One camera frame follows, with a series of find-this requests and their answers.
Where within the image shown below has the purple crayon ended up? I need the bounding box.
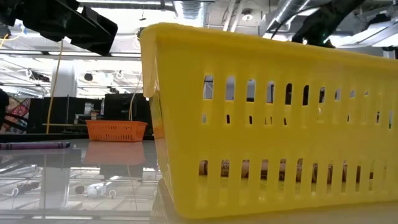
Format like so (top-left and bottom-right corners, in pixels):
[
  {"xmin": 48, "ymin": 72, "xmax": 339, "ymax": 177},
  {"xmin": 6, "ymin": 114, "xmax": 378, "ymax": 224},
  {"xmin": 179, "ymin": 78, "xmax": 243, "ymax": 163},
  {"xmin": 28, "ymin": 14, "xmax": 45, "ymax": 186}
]
[{"xmin": 0, "ymin": 141, "xmax": 72, "ymax": 151}]

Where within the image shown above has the grey ribbed duct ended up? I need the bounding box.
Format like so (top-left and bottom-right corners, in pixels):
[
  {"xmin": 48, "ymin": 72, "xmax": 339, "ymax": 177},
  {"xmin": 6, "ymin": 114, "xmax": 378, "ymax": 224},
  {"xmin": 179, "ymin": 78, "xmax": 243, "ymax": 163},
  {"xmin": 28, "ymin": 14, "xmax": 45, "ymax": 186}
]
[{"xmin": 180, "ymin": 0, "xmax": 205, "ymax": 19}]

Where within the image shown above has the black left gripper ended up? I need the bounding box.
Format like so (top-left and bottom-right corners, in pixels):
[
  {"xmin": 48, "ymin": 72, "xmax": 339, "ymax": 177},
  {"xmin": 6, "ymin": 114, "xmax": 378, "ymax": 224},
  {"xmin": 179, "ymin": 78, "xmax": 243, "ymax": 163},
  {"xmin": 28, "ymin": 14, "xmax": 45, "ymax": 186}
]
[{"xmin": 70, "ymin": 5, "xmax": 119, "ymax": 57}]

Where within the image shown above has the thin yellow cable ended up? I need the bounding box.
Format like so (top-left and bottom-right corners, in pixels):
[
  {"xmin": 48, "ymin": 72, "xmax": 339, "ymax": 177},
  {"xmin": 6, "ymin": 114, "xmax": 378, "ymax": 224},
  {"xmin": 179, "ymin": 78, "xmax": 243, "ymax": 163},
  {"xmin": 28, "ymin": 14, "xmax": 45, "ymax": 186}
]
[{"xmin": 129, "ymin": 72, "xmax": 143, "ymax": 122}]

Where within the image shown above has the orange plastic basket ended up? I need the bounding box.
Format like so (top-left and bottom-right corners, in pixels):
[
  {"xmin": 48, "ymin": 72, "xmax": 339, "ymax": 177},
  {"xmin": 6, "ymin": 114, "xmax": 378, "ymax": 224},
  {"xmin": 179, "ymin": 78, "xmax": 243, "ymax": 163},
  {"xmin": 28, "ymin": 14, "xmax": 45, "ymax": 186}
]
[{"xmin": 85, "ymin": 119, "xmax": 149, "ymax": 142}]

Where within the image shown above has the black cabinet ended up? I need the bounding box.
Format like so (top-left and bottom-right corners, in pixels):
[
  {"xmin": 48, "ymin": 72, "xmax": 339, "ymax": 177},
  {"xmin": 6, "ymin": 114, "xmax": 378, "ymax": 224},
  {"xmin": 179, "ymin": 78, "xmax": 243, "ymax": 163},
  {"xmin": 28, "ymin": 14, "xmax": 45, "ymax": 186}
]
[{"xmin": 103, "ymin": 92, "xmax": 154, "ymax": 139}]

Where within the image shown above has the brown crayon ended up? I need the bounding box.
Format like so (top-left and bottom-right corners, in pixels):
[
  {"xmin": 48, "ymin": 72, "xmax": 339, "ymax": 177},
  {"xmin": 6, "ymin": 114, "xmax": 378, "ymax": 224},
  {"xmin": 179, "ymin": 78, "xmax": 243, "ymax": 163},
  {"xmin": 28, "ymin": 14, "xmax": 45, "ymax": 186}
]
[{"xmin": 310, "ymin": 161, "xmax": 374, "ymax": 187}]

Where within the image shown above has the thick yellow cable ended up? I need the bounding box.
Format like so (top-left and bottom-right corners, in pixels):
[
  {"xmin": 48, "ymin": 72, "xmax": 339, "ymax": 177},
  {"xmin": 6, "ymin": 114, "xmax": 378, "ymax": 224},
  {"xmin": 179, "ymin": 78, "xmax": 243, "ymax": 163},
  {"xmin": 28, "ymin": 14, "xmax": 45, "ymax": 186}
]
[{"xmin": 45, "ymin": 39, "xmax": 65, "ymax": 135}]

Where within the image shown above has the silver ventilation duct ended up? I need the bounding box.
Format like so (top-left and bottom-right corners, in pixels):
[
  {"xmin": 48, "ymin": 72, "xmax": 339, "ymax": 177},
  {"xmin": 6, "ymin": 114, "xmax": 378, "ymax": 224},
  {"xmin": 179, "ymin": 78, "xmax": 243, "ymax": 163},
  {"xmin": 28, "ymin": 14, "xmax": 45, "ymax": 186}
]
[{"xmin": 257, "ymin": 0, "xmax": 315, "ymax": 35}]

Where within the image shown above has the colourful patterned cloth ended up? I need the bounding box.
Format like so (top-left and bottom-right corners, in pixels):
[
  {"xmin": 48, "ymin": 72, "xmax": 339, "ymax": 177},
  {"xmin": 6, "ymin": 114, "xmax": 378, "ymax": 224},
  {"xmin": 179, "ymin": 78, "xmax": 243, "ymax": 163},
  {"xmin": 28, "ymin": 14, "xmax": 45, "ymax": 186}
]
[{"xmin": 0, "ymin": 96, "xmax": 32, "ymax": 134}]

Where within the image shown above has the yellow plastic basket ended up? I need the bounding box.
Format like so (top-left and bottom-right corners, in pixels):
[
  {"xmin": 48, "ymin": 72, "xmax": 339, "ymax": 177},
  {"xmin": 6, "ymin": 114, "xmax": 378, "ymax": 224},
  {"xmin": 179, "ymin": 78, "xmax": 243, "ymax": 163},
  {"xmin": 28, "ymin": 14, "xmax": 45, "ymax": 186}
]
[{"xmin": 139, "ymin": 22, "xmax": 398, "ymax": 220}]

